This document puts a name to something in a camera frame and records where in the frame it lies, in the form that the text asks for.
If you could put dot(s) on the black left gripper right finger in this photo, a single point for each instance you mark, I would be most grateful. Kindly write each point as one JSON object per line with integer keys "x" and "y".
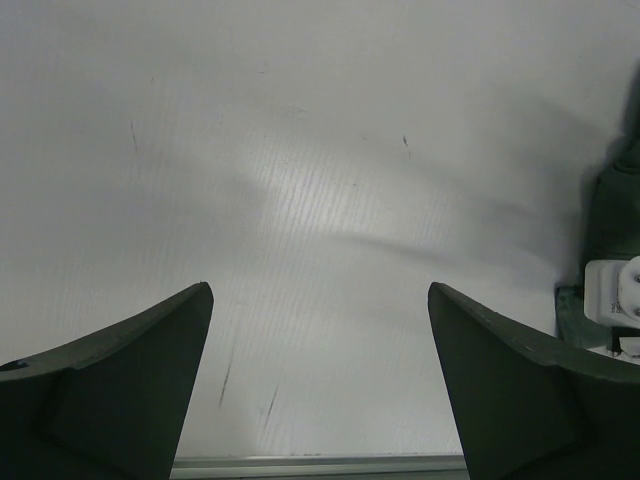
{"x": 528, "y": 405}

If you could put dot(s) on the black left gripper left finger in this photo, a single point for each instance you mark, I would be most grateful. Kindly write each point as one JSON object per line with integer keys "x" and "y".
{"x": 111, "y": 404}

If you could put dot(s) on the dark grey t shirt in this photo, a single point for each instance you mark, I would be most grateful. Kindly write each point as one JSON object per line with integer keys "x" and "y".
{"x": 609, "y": 226}

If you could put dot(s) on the aluminium mounting rail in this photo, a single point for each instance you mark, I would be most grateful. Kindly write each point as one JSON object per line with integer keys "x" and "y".
{"x": 323, "y": 467}

